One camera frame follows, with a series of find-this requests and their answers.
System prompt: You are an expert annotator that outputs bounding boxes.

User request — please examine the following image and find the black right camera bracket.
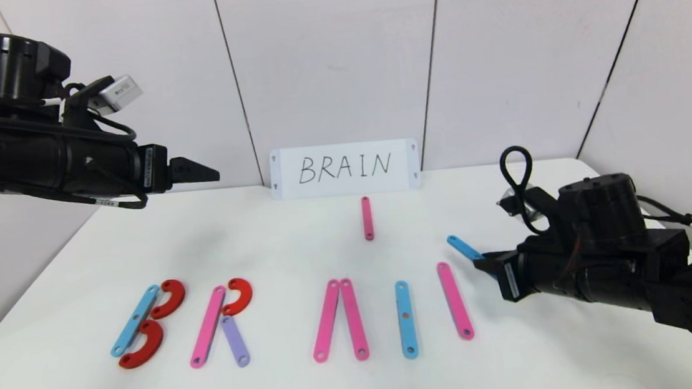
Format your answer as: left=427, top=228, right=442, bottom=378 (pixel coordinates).
left=518, top=185, right=570, bottom=250

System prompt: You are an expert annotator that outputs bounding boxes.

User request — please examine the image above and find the long blue bar orange dot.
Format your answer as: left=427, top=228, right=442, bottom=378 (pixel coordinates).
left=394, top=280, right=420, bottom=360

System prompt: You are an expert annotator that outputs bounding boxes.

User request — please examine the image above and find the black camera bracket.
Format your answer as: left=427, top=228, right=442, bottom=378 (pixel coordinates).
left=59, top=76, right=120, bottom=137
left=518, top=185, right=570, bottom=250

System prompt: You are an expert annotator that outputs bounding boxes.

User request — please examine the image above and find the white BRAIN sign card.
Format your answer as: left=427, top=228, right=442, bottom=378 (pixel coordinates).
left=268, top=137, right=422, bottom=203

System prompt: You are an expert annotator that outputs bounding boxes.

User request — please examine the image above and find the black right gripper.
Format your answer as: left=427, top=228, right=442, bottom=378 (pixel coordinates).
left=472, top=243, right=583, bottom=312

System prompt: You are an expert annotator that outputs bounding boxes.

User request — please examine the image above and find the thin black right gripper cable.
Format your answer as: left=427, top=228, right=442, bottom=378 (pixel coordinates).
left=635, top=189, right=692, bottom=252

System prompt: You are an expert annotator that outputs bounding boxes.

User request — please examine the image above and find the short blue bar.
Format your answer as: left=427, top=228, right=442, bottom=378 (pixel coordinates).
left=446, top=232, right=498, bottom=285

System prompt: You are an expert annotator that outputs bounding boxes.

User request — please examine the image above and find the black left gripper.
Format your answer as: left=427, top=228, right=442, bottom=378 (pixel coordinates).
left=62, top=124, right=222, bottom=202

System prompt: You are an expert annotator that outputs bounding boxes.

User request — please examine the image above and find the long pink bar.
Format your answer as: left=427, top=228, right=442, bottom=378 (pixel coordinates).
left=339, top=277, right=371, bottom=363
left=307, top=278, right=347, bottom=365
left=437, top=260, right=477, bottom=343
left=183, top=285, right=234, bottom=370

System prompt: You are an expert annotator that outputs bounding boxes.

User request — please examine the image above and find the small red curved piece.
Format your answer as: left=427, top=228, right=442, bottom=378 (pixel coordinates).
left=219, top=277, right=256, bottom=318

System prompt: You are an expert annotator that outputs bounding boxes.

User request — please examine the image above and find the looped black right arm cable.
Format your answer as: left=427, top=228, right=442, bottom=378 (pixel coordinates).
left=498, top=144, right=552, bottom=239

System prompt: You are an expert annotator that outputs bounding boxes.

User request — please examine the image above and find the black left camera cable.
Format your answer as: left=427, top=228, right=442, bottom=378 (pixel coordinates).
left=87, top=108, right=138, bottom=146

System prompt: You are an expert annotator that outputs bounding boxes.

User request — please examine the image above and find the short purple bar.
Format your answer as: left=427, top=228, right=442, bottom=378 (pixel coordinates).
left=220, top=313, right=252, bottom=370

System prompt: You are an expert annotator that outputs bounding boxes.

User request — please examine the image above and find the black left camera bracket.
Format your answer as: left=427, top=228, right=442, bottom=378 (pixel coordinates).
left=59, top=76, right=120, bottom=137

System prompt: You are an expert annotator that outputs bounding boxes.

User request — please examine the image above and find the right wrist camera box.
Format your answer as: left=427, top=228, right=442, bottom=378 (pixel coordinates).
left=495, top=186, right=540, bottom=220

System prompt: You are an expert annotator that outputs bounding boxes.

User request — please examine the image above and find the short pink bar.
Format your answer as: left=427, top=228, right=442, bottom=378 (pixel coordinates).
left=360, top=196, right=376, bottom=242

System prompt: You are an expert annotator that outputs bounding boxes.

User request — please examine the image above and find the large red curved piece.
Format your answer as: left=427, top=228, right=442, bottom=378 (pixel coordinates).
left=148, top=278, right=188, bottom=320
left=114, top=319, right=167, bottom=370

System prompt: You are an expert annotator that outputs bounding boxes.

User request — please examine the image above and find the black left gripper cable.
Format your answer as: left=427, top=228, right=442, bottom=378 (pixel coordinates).
left=25, top=168, right=150, bottom=219

